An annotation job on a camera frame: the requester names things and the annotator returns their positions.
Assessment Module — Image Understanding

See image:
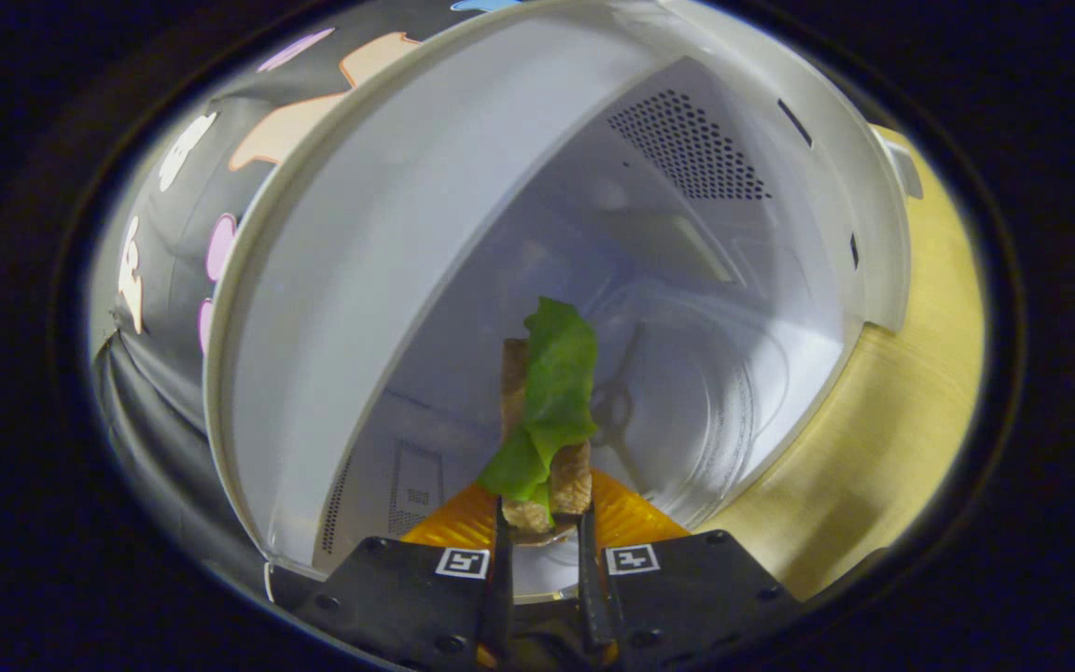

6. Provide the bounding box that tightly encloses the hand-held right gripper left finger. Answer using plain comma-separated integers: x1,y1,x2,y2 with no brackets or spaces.
293,480,513,671

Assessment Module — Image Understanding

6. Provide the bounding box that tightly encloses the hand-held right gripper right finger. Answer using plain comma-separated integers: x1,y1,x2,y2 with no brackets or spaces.
577,467,802,671

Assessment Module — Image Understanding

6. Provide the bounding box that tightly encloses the lettuce sandwich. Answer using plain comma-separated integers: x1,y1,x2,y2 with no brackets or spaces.
477,297,600,547

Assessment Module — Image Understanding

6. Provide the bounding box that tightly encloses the white microwave oven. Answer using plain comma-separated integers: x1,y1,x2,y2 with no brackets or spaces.
204,0,924,603

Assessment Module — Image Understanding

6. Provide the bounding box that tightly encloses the glass microwave turntable plate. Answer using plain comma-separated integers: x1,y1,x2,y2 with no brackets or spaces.
537,280,851,535

